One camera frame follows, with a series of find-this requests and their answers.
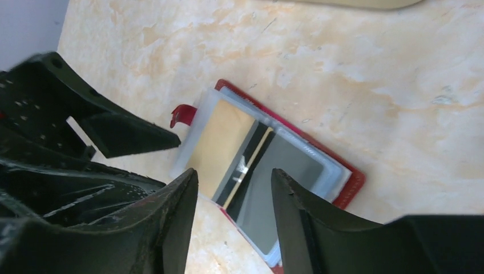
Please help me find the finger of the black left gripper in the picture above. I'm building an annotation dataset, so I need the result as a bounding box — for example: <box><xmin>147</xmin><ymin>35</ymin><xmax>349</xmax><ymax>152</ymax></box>
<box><xmin>1</xmin><ymin>51</ymin><xmax>180</xmax><ymax>159</ymax></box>
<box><xmin>1</xmin><ymin>158</ymin><xmax>165</xmax><ymax>227</ymax></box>

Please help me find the dark grey credit card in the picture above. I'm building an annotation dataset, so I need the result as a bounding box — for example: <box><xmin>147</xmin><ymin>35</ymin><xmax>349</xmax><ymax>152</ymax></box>
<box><xmin>227</xmin><ymin>132</ymin><xmax>324</xmax><ymax>256</ymax></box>

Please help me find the gold credit card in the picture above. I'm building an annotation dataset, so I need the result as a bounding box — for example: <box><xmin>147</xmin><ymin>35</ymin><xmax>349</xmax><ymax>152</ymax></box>
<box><xmin>187</xmin><ymin>100</ymin><xmax>273</xmax><ymax>209</ymax></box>

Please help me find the red leather card holder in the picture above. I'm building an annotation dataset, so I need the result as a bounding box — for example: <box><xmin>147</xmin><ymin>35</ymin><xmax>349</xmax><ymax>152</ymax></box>
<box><xmin>171</xmin><ymin>79</ymin><xmax>365</xmax><ymax>273</ymax></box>

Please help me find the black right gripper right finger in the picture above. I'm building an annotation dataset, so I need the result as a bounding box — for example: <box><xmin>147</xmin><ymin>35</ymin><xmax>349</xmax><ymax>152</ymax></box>
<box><xmin>278</xmin><ymin>183</ymin><xmax>483</xmax><ymax>273</ymax></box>

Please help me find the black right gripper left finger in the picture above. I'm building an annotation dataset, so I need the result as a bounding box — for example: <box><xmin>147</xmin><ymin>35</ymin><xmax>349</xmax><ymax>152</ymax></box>
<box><xmin>1</xmin><ymin>169</ymin><xmax>199</xmax><ymax>273</ymax></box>

